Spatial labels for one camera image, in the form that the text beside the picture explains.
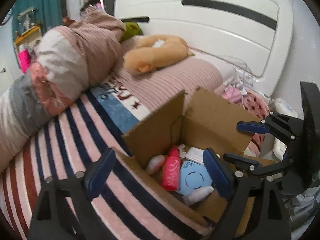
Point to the white double-cup lens case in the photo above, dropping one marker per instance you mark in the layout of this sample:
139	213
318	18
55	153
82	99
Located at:
198	195

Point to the green plush toy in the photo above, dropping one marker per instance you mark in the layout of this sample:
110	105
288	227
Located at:
132	29

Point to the tan plush toy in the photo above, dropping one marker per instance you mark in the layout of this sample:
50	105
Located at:
155	52

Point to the light blue square device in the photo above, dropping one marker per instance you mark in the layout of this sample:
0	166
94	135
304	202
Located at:
192	176

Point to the white tissue pack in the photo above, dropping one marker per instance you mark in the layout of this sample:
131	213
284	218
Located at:
281	106

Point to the glass display case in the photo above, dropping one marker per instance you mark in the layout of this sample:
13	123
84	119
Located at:
26	19

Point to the white bed headboard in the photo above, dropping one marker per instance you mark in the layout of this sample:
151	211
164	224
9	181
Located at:
255	35

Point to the yellow side table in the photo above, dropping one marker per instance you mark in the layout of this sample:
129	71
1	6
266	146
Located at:
28	38

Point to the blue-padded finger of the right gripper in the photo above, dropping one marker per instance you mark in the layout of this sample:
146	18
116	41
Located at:
249	166
253	127

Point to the rolled pink grey duvet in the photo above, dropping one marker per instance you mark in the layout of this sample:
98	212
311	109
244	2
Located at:
69	60

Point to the pink polka dot cloth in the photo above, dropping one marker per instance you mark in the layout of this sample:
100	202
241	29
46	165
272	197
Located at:
255	104

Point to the grey patterned left sleeve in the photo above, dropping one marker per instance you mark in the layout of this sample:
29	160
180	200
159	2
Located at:
302	210

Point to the pale pink tube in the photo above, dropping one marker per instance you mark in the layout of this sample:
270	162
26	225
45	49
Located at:
154	164

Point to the pink red bottle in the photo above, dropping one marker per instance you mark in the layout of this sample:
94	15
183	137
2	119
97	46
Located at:
171	171

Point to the white earbuds case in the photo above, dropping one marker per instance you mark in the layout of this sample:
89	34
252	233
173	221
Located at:
195	155

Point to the magenta gift bag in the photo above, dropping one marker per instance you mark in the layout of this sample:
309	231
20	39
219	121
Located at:
25	60

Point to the teal curtain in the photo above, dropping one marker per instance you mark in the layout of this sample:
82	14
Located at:
47	14

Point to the pink ribbed bed sheet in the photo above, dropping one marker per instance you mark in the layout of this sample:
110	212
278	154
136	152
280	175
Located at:
155	89

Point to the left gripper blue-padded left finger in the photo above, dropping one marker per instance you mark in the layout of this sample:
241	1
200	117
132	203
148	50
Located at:
64	207

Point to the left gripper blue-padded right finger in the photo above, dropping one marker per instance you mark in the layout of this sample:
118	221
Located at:
267	219

